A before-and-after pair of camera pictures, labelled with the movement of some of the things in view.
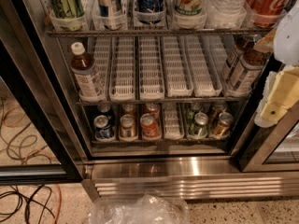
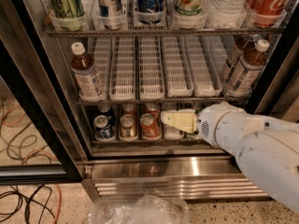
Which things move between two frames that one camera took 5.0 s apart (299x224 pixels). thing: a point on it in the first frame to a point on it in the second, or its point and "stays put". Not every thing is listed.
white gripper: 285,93 to 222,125
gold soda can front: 128,127 stays put
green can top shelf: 66,7 stays put
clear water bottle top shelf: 222,0 stays put
